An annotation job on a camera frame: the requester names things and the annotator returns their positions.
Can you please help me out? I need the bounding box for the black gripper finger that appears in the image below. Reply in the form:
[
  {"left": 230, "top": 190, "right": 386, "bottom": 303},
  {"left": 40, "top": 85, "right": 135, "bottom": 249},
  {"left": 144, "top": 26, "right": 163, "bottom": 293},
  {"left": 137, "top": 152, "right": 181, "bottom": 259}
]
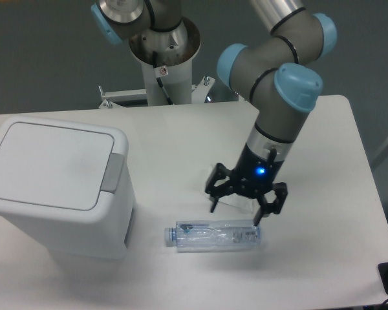
[
  {"left": 253, "top": 182, "right": 288, "bottom": 226},
  {"left": 205, "top": 163, "right": 239, "bottom": 213}
]

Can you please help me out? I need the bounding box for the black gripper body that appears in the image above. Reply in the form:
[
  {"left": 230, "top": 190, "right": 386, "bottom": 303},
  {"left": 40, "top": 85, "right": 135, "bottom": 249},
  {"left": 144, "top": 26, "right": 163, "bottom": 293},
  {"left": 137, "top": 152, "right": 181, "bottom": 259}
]
[{"left": 232, "top": 145, "right": 285, "bottom": 199}]

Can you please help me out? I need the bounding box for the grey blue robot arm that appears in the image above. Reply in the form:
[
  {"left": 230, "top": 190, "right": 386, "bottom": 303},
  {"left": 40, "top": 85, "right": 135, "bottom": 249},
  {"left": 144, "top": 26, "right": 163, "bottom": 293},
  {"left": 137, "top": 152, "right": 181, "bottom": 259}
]
[{"left": 91, "top": 1, "right": 337, "bottom": 223}]

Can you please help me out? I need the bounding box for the black cable on pedestal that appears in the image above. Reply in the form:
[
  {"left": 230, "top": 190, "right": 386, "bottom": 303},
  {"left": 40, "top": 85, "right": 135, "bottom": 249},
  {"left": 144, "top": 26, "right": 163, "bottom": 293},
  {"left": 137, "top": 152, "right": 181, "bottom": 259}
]
[{"left": 152, "top": 50, "right": 175, "bottom": 105}]

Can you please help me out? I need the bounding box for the white crumpled plastic wrapper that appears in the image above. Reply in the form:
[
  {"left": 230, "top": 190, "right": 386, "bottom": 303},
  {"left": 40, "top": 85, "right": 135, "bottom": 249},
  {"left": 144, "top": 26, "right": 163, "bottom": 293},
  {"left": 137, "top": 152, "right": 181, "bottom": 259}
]
[{"left": 202, "top": 165, "right": 255, "bottom": 214}]

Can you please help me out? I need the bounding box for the clear plastic water bottle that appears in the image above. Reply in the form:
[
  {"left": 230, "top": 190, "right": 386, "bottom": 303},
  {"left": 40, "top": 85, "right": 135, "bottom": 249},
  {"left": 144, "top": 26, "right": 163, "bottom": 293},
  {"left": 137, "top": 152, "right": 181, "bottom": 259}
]
[{"left": 164, "top": 220, "right": 262, "bottom": 253}]

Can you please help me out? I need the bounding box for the white push-button trash can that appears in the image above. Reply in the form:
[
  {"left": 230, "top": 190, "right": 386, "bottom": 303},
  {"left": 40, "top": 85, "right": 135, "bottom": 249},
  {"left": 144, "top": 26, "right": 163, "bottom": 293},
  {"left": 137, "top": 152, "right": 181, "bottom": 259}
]
[{"left": 0, "top": 116, "right": 136, "bottom": 260}]

